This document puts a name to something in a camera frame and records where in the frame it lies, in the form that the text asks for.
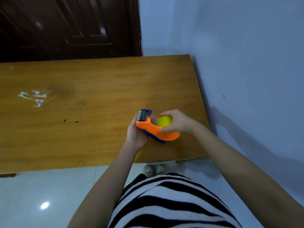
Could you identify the person's left hand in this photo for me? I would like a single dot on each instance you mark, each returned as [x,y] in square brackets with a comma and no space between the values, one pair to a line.
[136,136]

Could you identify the person's right hand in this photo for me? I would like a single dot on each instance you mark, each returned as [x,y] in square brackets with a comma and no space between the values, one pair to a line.
[180,122]

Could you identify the yellow tape roll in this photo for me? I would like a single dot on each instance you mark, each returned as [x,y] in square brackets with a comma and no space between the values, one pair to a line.
[164,121]

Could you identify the orange and blue tape dispenser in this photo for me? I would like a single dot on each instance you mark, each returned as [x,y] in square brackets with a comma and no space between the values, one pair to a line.
[154,129]

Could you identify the person's right forearm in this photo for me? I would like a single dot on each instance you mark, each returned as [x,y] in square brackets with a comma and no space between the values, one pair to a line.
[244,182]

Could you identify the person's left forearm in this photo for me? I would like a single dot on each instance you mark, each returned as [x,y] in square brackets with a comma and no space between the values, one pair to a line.
[102,189]

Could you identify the person's left shoe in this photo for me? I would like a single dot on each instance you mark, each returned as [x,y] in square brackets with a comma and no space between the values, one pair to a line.
[149,170]

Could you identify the person's shoe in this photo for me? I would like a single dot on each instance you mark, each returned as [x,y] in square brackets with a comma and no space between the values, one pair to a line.
[162,169]
[149,170]

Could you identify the person's right shoe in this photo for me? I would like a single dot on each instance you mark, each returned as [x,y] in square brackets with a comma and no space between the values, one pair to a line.
[162,169]

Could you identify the black white striped shirt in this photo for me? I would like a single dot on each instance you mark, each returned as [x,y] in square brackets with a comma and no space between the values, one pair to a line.
[171,204]

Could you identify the dark brown wooden door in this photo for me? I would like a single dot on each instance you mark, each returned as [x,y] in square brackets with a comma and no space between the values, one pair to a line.
[66,26]

